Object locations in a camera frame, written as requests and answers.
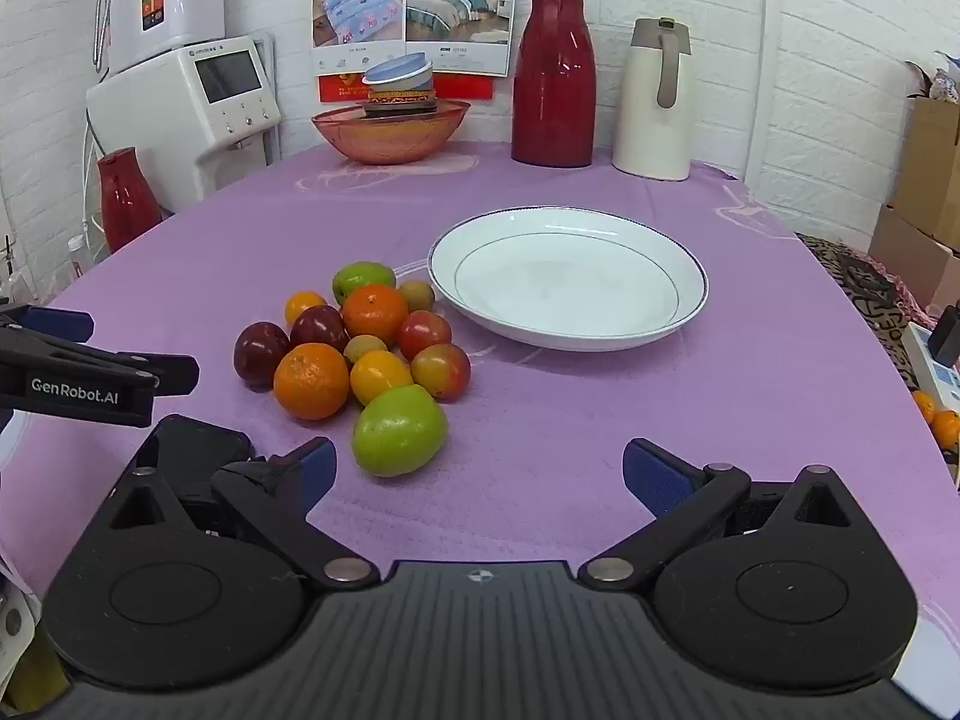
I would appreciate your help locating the brown patterned cloth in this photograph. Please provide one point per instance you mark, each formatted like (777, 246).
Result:
(862, 277)

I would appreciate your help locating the crumpled bags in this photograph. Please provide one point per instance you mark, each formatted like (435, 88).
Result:
(937, 79)

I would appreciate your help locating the dark power adapter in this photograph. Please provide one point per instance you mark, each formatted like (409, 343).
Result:
(946, 337)

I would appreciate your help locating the dark bowl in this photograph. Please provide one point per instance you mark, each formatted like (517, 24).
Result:
(401, 110)

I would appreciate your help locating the white water dispenser with screen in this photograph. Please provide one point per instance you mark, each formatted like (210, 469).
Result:
(165, 112)

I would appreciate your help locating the yellow lemon fruit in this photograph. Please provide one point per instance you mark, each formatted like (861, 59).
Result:
(379, 375)

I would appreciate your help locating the tall red thermos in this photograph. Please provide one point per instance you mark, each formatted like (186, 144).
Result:
(551, 90)

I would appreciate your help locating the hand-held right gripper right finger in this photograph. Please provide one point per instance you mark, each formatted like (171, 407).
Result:
(656, 476)

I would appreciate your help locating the red and yellow apple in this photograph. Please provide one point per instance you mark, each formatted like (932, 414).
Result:
(440, 371)

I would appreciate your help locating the small yellowish kiwi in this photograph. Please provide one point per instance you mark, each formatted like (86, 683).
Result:
(364, 347)

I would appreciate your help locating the wall poster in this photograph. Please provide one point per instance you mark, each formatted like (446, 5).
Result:
(457, 0)

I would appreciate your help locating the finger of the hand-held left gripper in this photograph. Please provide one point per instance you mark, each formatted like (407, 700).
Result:
(64, 324)
(169, 373)

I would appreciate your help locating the cardboard box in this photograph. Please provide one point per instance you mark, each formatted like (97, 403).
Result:
(911, 255)
(934, 165)

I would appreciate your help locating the white pipe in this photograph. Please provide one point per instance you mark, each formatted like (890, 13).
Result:
(764, 52)

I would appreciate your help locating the white plate with blue rim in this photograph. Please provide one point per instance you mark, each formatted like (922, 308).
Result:
(570, 292)

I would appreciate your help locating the patterned bowl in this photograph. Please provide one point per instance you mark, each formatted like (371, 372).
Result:
(401, 96)

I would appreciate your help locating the white power strip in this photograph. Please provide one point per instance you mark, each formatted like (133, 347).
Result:
(926, 367)

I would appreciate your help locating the dark red plum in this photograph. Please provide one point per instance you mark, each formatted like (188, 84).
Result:
(259, 352)
(319, 326)

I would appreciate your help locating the clear plastic bottle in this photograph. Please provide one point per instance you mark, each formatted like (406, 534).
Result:
(77, 253)

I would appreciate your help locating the small red thermos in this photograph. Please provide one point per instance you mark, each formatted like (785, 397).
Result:
(127, 202)

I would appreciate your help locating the large orange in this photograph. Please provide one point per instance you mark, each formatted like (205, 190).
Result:
(311, 382)

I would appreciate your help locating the brown kiwi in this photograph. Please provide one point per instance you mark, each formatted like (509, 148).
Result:
(418, 295)

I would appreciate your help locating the white wall water purifier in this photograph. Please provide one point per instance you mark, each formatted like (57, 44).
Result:
(172, 0)

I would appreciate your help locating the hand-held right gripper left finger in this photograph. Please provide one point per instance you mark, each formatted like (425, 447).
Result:
(319, 469)

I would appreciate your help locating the purple tablecloth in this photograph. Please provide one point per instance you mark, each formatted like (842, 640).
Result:
(600, 405)

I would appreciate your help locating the red glass bowl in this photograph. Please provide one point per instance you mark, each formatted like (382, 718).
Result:
(390, 139)

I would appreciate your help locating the grey bowl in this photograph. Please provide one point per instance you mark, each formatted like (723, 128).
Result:
(405, 84)

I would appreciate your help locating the small orange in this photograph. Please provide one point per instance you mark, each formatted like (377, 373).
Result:
(375, 313)

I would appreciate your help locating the large green apple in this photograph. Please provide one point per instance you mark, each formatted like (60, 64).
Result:
(400, 429)

